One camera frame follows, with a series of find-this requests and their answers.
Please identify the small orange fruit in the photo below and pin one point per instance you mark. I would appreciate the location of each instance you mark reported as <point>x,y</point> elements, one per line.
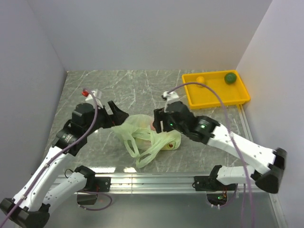
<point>201,81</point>

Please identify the pale green plastic bag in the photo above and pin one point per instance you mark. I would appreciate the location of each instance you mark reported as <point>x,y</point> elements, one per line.
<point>142,141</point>

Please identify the dark green round fruit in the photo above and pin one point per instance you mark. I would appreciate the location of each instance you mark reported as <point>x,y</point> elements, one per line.
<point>230,78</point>

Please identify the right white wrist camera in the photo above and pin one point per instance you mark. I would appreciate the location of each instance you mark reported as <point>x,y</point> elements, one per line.
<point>167,95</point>

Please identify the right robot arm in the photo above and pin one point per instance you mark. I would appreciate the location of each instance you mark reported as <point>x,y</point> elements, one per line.
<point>261,166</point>

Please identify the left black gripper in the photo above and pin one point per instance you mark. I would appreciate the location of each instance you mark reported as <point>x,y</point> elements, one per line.
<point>117,118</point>

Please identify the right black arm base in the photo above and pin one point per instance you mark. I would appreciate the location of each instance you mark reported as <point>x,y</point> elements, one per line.
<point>218,195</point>

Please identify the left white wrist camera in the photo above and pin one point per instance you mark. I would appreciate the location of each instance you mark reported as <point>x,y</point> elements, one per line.
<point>88,97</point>

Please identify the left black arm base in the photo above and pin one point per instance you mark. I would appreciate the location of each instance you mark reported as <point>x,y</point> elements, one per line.
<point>94,189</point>

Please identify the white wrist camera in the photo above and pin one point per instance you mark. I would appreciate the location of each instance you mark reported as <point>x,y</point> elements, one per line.
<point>88,97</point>
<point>167,95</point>

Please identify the yellow plastic tray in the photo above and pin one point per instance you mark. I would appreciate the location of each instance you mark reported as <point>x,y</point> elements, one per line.
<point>219,92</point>

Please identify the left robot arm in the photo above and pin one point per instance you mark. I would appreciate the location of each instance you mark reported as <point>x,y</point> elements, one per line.
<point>32,206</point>

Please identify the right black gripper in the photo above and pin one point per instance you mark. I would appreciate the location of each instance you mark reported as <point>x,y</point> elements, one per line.
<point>160,114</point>

